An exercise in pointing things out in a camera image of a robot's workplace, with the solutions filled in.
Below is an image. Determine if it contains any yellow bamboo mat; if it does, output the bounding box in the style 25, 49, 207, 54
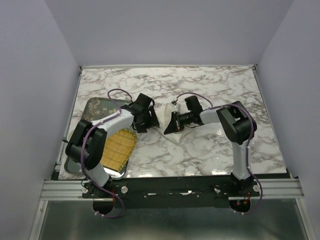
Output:
100, 129, 137, 173

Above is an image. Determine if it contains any cream cloth napkin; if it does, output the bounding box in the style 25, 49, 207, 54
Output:
155, 102, 197, 145

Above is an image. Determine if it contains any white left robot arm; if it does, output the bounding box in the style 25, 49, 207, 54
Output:
65, 93, 160, 198

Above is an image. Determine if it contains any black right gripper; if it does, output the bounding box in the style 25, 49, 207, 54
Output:
164, 111, 193, 136

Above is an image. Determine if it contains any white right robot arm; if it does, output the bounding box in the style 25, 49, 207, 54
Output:
164, 95, 257, 196

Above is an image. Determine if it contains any green floral metal tray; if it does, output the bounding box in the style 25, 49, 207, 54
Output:
65, 97, 137, 180

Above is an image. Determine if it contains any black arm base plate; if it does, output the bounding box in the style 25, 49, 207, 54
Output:
82, 174, 261, 210

